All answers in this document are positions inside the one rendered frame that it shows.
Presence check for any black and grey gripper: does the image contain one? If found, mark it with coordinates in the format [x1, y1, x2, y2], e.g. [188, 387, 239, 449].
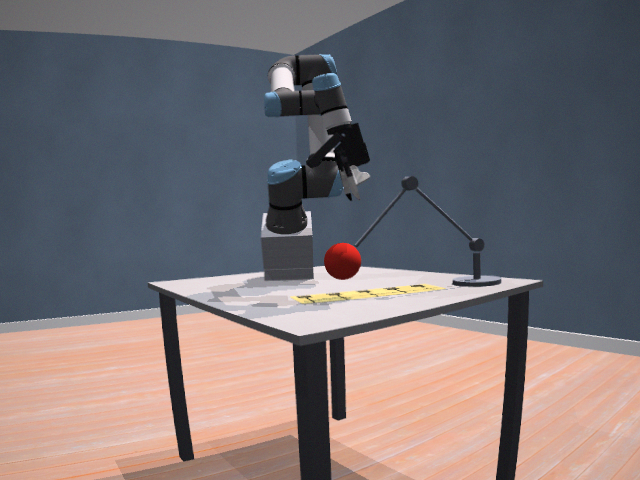
[327, 123, 370, 201]

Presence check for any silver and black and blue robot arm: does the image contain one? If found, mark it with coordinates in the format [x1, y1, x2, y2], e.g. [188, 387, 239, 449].
[264, 54, 352, 234]

